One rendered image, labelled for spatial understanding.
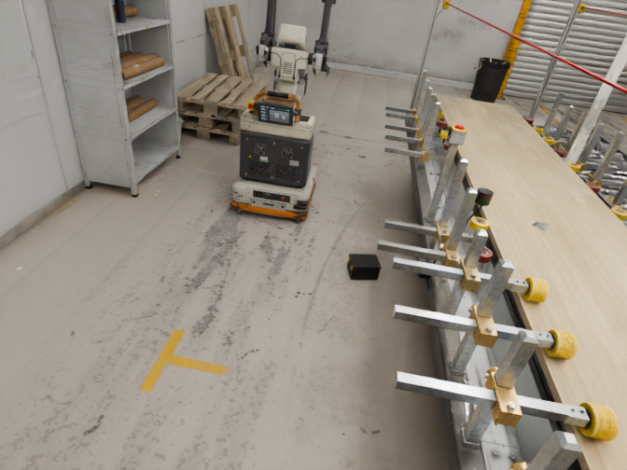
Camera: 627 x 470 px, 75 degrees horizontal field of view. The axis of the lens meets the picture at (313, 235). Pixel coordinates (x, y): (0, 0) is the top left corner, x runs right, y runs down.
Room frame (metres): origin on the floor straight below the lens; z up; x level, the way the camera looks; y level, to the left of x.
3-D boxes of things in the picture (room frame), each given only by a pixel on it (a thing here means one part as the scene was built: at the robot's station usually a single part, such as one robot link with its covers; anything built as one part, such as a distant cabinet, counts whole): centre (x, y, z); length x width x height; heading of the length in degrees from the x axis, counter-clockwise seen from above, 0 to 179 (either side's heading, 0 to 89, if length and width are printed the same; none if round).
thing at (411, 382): (0.66, -0.50, 0.95); 0.50 x 0.04 x 0.04; 86
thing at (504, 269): (0.95, -0.54, 0.93); 0.04 x 0.04 x 0.48; 86
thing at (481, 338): (0.93, -0.54, 0.95); 0.14 x 0.06 x 0.05; 176
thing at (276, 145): (3.08, 0.38, 0.59); 0.55 x 0.34 x 0.83; 87
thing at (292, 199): (2.85, 0.37, 0.23); 0.41 x 0.02 x 0.08; 87
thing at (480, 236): (1.20, -0.56, 0.87); 0.04 x 0.04 x 0.48; 86
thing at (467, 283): (1.18, -0.56, 0.95); 0.14 x 0.06 x 0.05; 176
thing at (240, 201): (3.17, 0.37, 0.16); 0.67 x 0.64 x 0.25; 177
